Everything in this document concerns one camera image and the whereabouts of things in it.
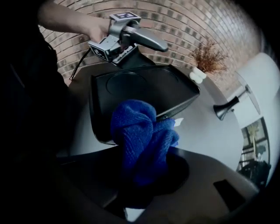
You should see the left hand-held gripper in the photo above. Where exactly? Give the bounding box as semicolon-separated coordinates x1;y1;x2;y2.
87;12;169;69

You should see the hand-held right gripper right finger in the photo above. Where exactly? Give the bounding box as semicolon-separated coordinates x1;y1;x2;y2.
131;146;261;224

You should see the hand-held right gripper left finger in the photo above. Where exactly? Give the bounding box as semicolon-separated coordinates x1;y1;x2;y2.
56;145;154;219

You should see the black box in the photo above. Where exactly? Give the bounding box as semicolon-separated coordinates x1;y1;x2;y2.
88;64;201;145

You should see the blue cloth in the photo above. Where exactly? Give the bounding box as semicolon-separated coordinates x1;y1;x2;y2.
110;99;184;186

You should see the person's left forearm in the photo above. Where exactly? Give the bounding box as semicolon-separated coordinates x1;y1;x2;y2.
37;2;99;37

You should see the person's left hand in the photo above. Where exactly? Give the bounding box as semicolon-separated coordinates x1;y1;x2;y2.
87;18;110;42

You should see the dried plant in white vase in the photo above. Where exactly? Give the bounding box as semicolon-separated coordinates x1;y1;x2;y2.
189;36;230;83

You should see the person's black vest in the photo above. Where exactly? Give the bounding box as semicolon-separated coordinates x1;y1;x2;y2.
4;21;70;158

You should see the white shade table lamp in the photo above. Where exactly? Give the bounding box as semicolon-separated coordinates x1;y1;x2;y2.
213;52;280;121

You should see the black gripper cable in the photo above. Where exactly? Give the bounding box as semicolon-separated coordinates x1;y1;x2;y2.
69;48;91;81

